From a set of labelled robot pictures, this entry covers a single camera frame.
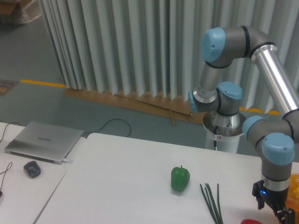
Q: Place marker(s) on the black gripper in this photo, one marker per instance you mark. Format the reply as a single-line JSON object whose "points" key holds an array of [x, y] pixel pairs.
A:
{"points": [[275, 199]]}

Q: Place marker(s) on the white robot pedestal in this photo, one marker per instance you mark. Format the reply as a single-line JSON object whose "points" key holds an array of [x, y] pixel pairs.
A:
{"points": [[222, 137]]}

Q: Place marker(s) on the silver laptop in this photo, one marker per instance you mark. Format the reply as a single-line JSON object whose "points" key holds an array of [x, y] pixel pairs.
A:
{"points": [[45, 142]]}

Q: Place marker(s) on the brown cardboard sheet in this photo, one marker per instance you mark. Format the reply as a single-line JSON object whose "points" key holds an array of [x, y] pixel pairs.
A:
{"points": [[175, 109]]}

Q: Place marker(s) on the cardboard box under plastic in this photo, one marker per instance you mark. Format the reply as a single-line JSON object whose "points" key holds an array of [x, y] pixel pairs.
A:
{"points": [[19, 11]]}

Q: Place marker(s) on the yellow item in basket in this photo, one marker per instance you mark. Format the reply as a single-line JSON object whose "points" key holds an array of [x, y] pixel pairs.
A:
{"points": [[295, 193]]}

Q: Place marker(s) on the red bell pepper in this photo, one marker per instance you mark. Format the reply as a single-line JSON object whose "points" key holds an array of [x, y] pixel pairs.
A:
{"points": [[250, 221]]}

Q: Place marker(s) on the yellow woven basket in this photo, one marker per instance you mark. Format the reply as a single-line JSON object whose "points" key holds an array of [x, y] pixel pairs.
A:
{"points": [[291, 202]]}

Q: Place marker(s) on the green bell pepper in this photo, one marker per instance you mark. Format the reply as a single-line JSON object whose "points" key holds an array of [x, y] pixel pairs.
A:
{"points": [[180, 177]]}

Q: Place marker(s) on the green chive stalks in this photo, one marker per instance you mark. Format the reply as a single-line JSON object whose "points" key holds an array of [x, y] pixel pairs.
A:
{"points": [[213, 205]]}

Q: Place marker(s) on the black computer mouse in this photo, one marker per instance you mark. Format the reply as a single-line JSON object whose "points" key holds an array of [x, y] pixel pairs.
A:
{"points": [[32, 169]]}

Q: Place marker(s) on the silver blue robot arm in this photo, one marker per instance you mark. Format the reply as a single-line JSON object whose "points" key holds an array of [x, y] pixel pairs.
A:
{"points": [[220, 101]]}

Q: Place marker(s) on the pale folding partition screen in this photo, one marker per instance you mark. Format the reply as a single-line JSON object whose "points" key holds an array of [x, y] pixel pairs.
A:
{"points": [[155, 45]]}

